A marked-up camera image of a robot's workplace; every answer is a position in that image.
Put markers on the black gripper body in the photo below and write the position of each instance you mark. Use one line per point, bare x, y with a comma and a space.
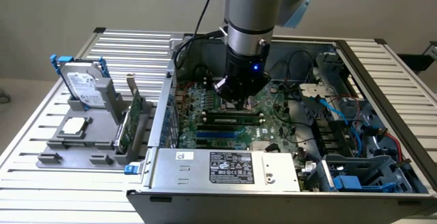
244, 80

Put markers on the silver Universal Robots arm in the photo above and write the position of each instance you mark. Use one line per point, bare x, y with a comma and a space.
251, 17

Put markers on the green RAM stick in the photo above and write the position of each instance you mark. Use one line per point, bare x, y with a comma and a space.
236, 120

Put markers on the black RAM slot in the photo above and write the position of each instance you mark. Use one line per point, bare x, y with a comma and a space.
229, 128

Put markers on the blue expansion slot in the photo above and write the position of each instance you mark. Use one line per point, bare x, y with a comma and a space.
217, 134

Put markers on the green motherboard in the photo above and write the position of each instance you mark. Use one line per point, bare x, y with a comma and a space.
273, 132

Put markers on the silver chipset heat sink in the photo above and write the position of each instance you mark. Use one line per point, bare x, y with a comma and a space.
261, 146

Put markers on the grey metal drive cage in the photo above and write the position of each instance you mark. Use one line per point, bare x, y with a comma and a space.
324, 65

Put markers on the silver power supply unit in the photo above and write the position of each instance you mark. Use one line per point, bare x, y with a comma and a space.
195, 178

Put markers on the green graphics card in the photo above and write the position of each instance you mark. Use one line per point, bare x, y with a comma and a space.
132, 121

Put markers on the open grey PC case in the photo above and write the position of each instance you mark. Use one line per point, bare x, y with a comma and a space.
239, 208

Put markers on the blue case latch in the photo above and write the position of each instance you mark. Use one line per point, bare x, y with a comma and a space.
130, 169

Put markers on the blue disk tray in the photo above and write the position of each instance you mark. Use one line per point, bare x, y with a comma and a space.
347, 183

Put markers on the grey disk bay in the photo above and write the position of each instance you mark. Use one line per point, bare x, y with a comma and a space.
370, 167

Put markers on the silver hard disk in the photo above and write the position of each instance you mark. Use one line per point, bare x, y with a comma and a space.
82, 83

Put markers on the silver CPU chip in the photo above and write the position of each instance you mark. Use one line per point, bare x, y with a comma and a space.
74, 126

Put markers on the dark background equipment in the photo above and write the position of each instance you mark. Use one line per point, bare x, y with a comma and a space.
415, 60

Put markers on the grey parts rack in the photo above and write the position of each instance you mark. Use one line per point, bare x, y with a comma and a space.
78, 162

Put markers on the blue disk caddy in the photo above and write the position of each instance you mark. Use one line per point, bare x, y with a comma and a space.
56, 61

